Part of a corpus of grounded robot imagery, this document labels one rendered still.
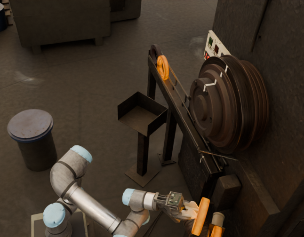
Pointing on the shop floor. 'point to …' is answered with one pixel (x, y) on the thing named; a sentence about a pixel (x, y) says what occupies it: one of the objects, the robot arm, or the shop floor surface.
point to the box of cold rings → (60, 21)
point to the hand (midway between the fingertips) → (201, 213)
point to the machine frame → (300, 75)
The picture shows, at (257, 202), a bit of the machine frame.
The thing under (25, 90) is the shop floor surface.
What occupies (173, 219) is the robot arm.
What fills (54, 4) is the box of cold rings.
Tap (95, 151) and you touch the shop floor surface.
